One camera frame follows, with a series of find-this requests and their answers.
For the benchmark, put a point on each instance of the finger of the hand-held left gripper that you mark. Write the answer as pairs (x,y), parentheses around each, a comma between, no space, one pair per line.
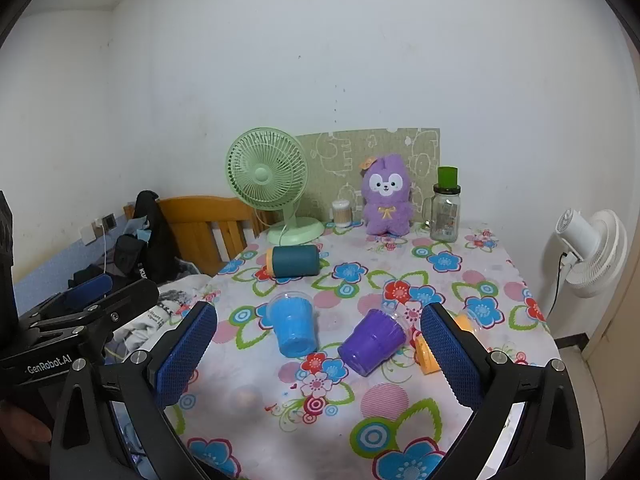
(127,300)
(90,291)

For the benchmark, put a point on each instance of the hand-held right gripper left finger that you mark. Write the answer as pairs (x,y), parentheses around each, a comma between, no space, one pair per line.
(182,360)

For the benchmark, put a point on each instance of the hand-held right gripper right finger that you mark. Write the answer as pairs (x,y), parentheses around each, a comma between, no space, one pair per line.
(450,360)

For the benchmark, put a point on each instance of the purple ribbed cup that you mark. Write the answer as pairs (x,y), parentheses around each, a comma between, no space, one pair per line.
(370,341)

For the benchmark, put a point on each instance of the blue ribbed cup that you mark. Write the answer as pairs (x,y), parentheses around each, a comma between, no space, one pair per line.
(295,325)

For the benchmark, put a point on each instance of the orange ribbed cup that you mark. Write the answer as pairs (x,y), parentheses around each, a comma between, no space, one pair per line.
(428,358)

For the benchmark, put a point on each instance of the clear plastic cup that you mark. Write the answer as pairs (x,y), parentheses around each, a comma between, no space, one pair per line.
(407,327)

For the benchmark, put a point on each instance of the dark teal cup orange lid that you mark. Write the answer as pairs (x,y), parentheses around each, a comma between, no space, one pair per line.
(297,261)

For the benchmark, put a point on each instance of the person's left hand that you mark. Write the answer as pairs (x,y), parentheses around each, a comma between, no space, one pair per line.
(22,427)

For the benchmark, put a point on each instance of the printed blanket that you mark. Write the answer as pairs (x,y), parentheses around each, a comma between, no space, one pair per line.
(167,305)

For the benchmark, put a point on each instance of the black bag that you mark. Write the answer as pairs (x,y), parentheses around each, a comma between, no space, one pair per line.
(150,242)

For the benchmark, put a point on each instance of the light blue cloth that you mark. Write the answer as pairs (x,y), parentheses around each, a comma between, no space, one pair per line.
(137,232)

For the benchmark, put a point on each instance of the wooden chair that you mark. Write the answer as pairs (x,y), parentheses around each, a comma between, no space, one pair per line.
(200,220)

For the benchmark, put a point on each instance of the glass jar green lid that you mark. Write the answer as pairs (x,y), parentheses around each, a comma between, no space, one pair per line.
(445,216)

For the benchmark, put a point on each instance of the purple plush toy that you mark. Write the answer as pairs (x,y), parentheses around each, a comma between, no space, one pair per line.
(387,210)

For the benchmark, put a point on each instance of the cotton swab container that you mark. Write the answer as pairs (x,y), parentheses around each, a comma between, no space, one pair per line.
(341,212)

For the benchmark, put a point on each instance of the white floor fan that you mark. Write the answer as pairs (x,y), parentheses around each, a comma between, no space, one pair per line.
(582,232)

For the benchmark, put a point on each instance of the green desk fan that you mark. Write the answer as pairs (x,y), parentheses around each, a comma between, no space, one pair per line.
(265,175)

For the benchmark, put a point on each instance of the green elephant print board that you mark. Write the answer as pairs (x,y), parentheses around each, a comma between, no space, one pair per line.
(340,155)

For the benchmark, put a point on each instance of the white wall socket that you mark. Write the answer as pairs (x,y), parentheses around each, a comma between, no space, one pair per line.
(89,235)

